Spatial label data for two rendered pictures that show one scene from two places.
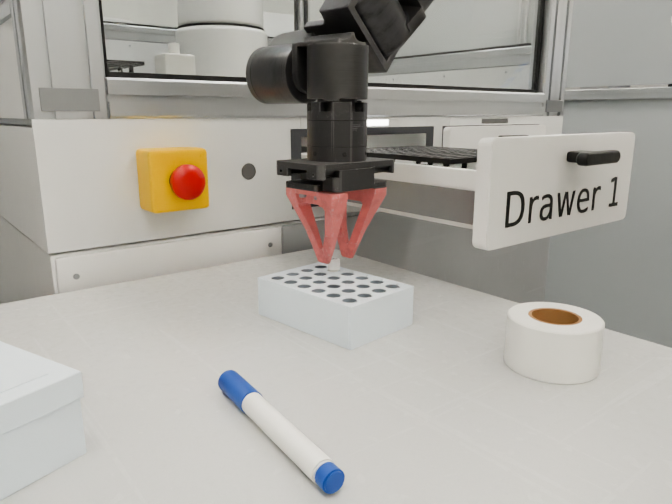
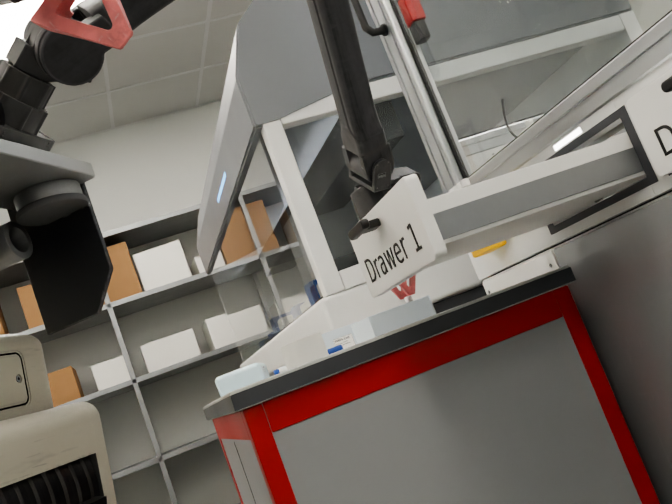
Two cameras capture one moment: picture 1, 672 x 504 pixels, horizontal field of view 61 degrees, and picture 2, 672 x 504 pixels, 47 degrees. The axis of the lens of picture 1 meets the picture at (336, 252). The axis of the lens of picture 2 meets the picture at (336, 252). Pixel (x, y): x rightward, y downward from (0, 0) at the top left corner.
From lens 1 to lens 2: 1.62 m
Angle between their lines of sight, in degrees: 113
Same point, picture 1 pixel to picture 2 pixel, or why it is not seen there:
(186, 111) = not seen: hidden behind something
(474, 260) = not seen: outside the picture
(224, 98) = (494, 171)
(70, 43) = (446, 176)
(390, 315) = (365, 331)
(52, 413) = not seen: hidden behind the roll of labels
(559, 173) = (378, 239)
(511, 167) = (359, 246)
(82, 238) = (483, 271)
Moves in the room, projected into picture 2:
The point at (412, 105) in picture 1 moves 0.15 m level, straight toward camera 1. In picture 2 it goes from (590, 99) to (496, 146)
